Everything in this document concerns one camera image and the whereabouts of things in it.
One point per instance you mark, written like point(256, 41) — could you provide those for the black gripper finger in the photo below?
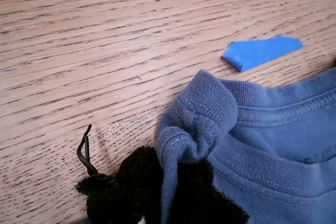
point(199, 197)
point(126, 197)

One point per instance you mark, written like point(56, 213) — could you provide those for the blue printed T-shirt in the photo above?
point(262, 169)

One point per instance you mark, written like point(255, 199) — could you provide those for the short blue tape piece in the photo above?
point(262, 51)

